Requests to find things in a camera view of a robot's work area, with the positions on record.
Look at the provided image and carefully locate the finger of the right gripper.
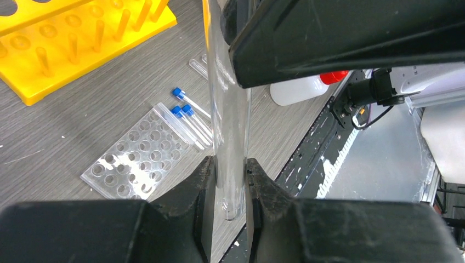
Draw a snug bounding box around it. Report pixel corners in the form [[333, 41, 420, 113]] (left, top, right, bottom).
[[229, 1, 464, 88]]

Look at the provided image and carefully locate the blue capped vial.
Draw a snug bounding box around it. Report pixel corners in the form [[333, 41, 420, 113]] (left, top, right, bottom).
[[182, 104, 213, 145], [171, 106, 208, 151], [172, 87, 211, 120]]

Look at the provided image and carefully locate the aluminium frame rail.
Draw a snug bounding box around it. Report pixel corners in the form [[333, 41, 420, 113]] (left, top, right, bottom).
[[316, 129, 359, 199]]

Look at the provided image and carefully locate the clear acrylic tube tray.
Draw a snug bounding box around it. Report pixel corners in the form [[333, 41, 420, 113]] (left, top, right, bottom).
[[80, 103, 197, 199]]

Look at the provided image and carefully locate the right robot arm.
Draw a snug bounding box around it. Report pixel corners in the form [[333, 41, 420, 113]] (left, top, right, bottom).
[[219, 1, 464, 106]]

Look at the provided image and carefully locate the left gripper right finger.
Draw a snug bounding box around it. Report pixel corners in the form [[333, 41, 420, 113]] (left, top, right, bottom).
[[245, 158, 463, 262]]

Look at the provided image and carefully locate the white red wash bottle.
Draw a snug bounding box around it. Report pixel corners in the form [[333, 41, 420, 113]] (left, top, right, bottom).
[[270, 71, 349, 106]]

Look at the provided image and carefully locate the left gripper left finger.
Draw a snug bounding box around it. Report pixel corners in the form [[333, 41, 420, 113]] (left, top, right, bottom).
[[1, 156, 216, 262]]

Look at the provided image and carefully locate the clear glass test tube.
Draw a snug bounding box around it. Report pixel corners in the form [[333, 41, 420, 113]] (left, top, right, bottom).
[[189, 54, 208, 80], [202, 1, 251, 221]]

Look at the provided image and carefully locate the yellow test tube rack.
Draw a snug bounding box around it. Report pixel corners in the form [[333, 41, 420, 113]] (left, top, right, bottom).
[[1, 0, 177, 106]]

